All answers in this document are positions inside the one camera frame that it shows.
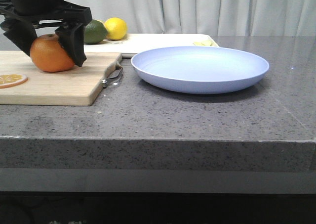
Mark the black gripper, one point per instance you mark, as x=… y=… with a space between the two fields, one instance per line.
x=19 y=29

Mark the orange mandarin fruit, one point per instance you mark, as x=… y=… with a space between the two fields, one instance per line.
x=48 y=55

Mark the light blue plate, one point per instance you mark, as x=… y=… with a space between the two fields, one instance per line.
x=200 y=69

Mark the white rectangular tray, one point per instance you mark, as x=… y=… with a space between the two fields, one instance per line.
x=135 y=43

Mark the green lime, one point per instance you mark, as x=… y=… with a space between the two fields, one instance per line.
x=94 y=32

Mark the wooden cutting board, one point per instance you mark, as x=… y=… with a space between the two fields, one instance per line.
x=79 y=86

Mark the orange slice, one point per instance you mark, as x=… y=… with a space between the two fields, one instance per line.
x=11 y=80

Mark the yellow lemon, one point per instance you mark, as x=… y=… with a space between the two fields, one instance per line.
x=116 y=28

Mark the yellow-green plastic spoon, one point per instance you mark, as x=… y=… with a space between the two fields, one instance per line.
x=207 y=43

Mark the white curtain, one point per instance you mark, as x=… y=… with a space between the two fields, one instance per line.
x=211 y=17

